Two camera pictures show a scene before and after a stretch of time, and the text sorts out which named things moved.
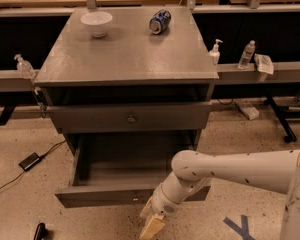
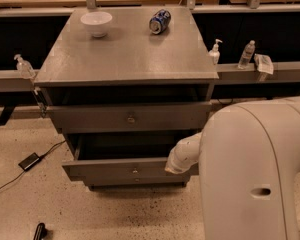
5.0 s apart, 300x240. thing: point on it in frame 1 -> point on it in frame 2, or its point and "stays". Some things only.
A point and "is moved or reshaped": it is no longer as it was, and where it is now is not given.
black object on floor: x=41 y=232 stays
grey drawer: x=124 y=169 is moved or reshaped
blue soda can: x=159 y=22 stays
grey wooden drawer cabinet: x=132 y=88 stays
